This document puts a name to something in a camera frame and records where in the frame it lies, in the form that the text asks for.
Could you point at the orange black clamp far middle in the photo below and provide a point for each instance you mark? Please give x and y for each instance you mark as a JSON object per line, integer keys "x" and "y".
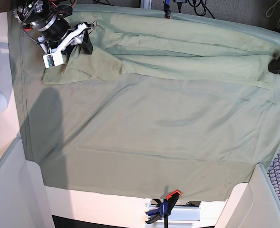
{"x": 167, "y": 11}

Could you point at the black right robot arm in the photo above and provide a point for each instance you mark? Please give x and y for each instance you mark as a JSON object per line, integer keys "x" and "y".
{"x": 44, "y": 22}

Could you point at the green table cloth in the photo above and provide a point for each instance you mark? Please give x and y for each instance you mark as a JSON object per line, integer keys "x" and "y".
{"x": 143, "y": 136}

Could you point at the blue orange bar clamp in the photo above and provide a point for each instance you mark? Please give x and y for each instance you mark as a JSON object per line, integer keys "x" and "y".
{"x": 164, "y": 208}

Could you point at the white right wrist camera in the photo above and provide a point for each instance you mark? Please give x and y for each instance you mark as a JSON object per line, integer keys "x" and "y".
{"x": 53, "y": 59}

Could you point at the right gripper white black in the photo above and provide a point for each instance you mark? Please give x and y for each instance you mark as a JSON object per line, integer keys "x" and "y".
{"x": 77, "y": 35}

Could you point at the light green T-shirt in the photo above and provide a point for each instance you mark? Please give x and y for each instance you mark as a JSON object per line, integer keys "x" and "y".
{"x": 168, "y": 49}

